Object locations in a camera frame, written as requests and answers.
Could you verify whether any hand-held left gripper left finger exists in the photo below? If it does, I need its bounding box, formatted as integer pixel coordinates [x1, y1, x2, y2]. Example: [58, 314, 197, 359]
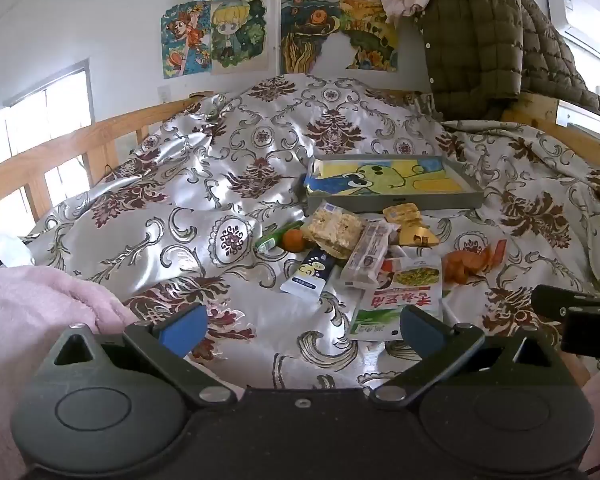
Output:
[32, 302, 238, 411]

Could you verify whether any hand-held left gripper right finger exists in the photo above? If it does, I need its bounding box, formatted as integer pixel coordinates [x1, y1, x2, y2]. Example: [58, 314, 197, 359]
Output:
[370, 305, 576, 408]

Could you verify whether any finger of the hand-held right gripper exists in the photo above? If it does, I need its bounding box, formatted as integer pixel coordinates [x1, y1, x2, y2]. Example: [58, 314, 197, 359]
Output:
[531, 285, 600, 318]

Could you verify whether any large green white food packet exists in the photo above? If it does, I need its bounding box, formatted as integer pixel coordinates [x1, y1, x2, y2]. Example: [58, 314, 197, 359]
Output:
[350, 255, 443, 342]

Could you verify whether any orange snack packet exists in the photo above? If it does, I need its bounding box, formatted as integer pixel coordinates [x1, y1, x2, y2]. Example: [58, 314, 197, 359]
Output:
[442, 240, 508, 286]

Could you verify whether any white striped biscuit packet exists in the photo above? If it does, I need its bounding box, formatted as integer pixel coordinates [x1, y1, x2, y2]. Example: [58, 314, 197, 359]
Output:
[340, 222, 401, 288]

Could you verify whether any gold snack packet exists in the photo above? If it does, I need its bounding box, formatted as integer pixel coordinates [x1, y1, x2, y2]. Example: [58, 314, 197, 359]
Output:
[396, 220, 440, 247]

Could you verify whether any green sausage packet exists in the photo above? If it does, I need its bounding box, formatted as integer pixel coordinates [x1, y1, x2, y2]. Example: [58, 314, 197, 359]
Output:
[255, 220, 306, 253]

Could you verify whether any dark blue snack packet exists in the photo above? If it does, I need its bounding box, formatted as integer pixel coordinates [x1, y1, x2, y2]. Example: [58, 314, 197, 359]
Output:
[280, 246, 338, 302]

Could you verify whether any grey tray with painted lining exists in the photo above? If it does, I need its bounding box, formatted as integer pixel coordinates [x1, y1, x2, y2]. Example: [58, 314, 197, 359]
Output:
[300, 155, 486, 216]

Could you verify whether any clear rice cake packet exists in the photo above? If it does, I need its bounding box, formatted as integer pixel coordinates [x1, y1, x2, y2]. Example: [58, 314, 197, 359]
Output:
[300, 200, 371, 253]

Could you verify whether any orange mandarin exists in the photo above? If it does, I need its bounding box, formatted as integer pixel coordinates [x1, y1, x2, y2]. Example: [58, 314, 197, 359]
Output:
[281, 228, 311, 253]

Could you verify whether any floral printed satin blanket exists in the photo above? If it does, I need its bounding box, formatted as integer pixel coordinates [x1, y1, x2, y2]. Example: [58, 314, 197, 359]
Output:
[0, 74, 600, 396]

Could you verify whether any pink fleece blanket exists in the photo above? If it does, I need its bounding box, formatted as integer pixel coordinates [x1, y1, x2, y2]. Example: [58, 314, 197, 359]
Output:
[0, 265, 141, 480]

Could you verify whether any white panel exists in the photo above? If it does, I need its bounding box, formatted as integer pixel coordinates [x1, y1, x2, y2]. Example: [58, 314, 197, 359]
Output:
[555, 100, 600, 141]

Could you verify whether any white plastic wrapper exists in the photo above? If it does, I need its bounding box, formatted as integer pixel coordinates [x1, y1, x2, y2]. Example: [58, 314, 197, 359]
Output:
[0, 232, 36, 268]

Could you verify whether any window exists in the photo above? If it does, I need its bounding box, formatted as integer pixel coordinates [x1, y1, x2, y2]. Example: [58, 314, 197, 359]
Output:
[0, 60, 96, 241]

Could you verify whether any olive quilted jacket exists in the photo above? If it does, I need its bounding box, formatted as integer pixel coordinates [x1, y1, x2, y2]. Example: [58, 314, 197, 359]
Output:
[415, 0, 600, 121]

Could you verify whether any white air conditioner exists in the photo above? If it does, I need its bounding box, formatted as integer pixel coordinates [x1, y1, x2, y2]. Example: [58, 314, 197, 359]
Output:
[545, 0, 600, 68]

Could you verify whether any torn swirl painting poster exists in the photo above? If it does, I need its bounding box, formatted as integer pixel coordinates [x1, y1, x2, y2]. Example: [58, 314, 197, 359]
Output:
[280, 0, 400, 75]

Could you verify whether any wooden bed frame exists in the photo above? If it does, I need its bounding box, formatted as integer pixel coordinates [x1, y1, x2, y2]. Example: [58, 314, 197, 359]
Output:
[500, 91, 600, 166]

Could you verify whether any wooden bed rail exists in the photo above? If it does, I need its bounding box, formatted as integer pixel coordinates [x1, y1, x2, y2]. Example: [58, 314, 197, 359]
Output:
[0, 92, 216, 241]

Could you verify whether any orange-haired figure wall poster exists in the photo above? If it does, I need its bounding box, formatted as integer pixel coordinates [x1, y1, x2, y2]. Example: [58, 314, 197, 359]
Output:
[161, 1, 213, 80]

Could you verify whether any blond figure wall poster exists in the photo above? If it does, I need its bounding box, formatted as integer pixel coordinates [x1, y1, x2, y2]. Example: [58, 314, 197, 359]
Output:
[210, 0, 270, 76]

